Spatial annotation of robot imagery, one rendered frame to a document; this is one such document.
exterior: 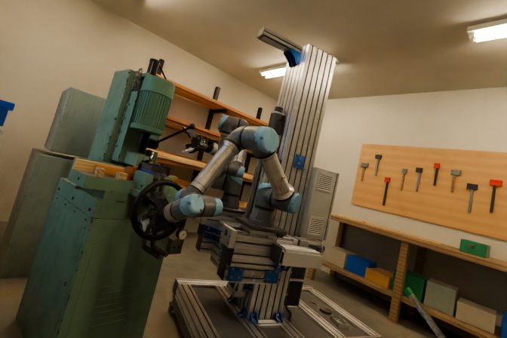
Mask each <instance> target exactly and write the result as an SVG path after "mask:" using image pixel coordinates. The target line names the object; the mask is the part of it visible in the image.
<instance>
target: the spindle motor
mask: <svg viewBox="0 0 507 338"><path fill-rule="evenodd" d="M174 91H175V85H174V83H172V82H171V81H168V80H167V79H164V78H161V77H158V76H155V75H147V76H146V77H145V78H144V80H143V85H142V87H141V92H140V95H139V98H138V101H137V105H136V109H135V111H134V116H133V118H132V122H131V126H130V128H132V129H134V130H136V131H139V132H141V131H144V132H147V133H150V134H151V135H154V136H162V134H163V130H164V126H165V123H166V120H167V115H168V113H169V109H170V106H171V101H172V99H173V95H174Z"/></svg>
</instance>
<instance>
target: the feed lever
mask: <svg viewBox="0 0 507 338"><path fill-rule="evenodd" d="M188 129H192V130H193V129H195V124H193V123H191V124H190V125H189V127H187V128H185V129H182V130H181V131H178V132H176V133H174V134H171V135H170V136H168V137H165V138H163V139H161V140H153V139H149V145H148V148H150V149H157V148H158V144H159V143H160V142H161V141H164V140H166V139H168V138H171V137H173V136H175V135H178V134H180V133H182V132H184V131H187V130H188Z"/></svg>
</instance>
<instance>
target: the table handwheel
mask: <svg viewBox="0 0 507 338"><path fill-rule="evenodd" d="M159 186H172V187H174V188H175V189H176V190H177V191H179V190H181V189H183V188H182V186H181V185H179V184H178V183H176V182H174V181H172V180H157V181H155V182H153V183H150V184H149V185H148V186H146V187H145V188H144V189H143V190H142V191H141V192H140V193H139V194H138V196H137V197H136V199H135V200H134V203H133V206H132V208H131V225H132V227H133V229H134V231H135V232H136V233H137V234H138V235H139V236H140V237H141V238H143V239H145V240H148V241H158V240H161V239H163V238H166V237H168V236H169V235H171V234H172V233H174V232H175V231H176V230H177V229H178V227H179V226H180V224H181V223H182V221H183V220H181V221H179V222H176V227H174V228H171V230H169V231H166V232H163V233H161V234H157V233H158V231H154V233H153V235H151V234H148V233H146V232H144V231H143V230H142V229H141V228H140V225H139V224H138V219H137V213H138V209H139V206H140V204H141V205H143V206H145V207H148V206H149V203H150V204H152V210H158V208H157V206H156V204H155V202H154V201H153V200H152V199H151V198H150V197H148V196H147V195H146V194H147V193H149V192H150V191H151V190H153V189H154V188H156V187H159Z"/></svg>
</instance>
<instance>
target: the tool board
mask: <svg viewBox="0 0 507 338"><path fill-rule="evenodd" d="M351 204H356V205H360V206H363V207H368V208H372V209H375V210H381V211H385V212H388V213H391V214H397V215H401V216H404V217H409V218H414V219H417V220H422V221H426V222H429V223H435V224H438V225H442V226H448V227H451V228H455V229H460V230H463V231H467V232H473V233H476V234H479V235H486V236H489V237H492V238H498V239H502V240H505V241H507V152H488V151H475V150H463V149H439V148H426V147H414V146H390V145H377V144H364V143H362V147H361V154H360V158H359V163H358V170H357V174H356V178H355V185H354V190H353V194H352V201H351Z"/></svg>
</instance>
